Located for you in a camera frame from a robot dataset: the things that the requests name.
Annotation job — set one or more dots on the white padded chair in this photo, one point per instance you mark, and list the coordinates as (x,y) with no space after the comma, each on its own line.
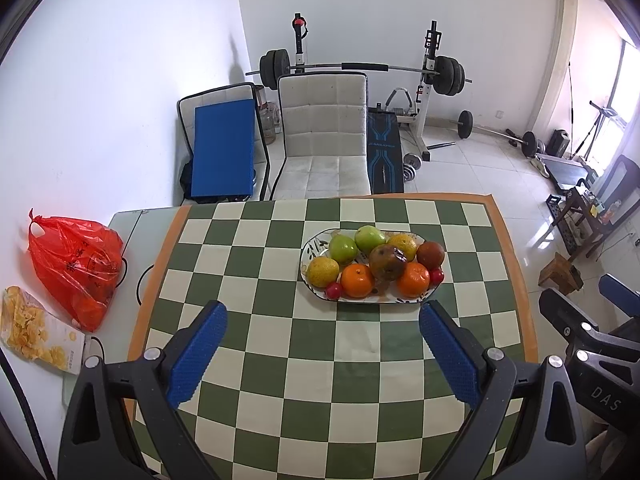
(320,125)

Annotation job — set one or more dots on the green checkered tablecloth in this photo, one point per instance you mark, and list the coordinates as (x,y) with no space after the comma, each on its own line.
(320,385)

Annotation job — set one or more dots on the orange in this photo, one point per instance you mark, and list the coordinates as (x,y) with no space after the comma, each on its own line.
(413,280)
(357,281)

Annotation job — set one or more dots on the blue foam board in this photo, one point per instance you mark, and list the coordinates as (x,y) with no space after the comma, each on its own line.
(222,150)

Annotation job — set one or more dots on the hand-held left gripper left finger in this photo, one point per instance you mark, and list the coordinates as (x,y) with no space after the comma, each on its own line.
(197,355)

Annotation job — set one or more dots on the dark red apple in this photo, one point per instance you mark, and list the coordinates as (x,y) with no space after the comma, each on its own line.
(387,262)

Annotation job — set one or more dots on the patterned oval plate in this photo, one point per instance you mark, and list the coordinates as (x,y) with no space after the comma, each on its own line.
(320,242)

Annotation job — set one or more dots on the brown round fruit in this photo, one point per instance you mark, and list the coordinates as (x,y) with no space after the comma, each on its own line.
(431,255)

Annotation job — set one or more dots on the short barbell black plates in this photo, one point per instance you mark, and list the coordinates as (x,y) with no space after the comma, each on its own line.
(465,125)

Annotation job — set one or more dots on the chips packet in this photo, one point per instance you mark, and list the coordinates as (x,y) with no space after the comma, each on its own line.
(30,325)

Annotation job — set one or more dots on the yellow pear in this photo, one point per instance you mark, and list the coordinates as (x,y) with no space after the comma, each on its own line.
(322,271)

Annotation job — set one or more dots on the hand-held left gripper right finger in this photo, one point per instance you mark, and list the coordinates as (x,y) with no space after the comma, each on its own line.
(450,355)

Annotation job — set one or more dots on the black exercise machine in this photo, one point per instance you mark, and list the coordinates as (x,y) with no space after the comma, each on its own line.
(567,172)

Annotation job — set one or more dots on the barbell with black plates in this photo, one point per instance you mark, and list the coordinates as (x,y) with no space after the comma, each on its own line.
(276,66)

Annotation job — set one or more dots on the grey curved exercise frame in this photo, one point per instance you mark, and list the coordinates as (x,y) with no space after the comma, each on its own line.
(400,95)

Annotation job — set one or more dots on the green apple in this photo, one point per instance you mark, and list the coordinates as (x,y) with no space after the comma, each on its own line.
(370,237)
(342,249)

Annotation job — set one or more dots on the clear water jug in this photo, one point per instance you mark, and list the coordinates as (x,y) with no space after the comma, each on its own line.
(267,122)

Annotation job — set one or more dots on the chrome dumbbell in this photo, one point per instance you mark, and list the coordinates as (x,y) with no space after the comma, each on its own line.
(411,166)

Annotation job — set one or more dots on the black chair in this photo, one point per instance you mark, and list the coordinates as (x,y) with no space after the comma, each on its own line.
(620,170)

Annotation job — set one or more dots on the red plastic bag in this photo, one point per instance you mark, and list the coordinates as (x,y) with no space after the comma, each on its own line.
(75,270)

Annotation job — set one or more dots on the small red fruit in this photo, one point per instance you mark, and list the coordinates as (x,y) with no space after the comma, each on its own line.
(437,276)
(334,289)

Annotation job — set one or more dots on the white weight rack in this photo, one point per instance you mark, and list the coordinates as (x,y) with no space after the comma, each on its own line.
(424,115)

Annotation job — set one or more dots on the dark wooden side table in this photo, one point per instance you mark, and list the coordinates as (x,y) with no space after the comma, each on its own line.
(575,205)

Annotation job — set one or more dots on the wooden stool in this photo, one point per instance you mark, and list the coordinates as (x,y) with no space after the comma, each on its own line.
(560,272)

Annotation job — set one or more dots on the yellow citrus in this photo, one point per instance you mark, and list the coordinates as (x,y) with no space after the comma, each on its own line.
(404,242)

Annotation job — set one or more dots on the chair with blue board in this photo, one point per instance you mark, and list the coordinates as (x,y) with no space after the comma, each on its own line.
(215,94)

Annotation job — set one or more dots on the black weight bench blue lines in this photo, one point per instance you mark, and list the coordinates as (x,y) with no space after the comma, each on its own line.
(384,160)

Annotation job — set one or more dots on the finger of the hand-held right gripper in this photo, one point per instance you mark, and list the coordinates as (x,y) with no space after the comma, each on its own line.
(622,296)
(560,310)

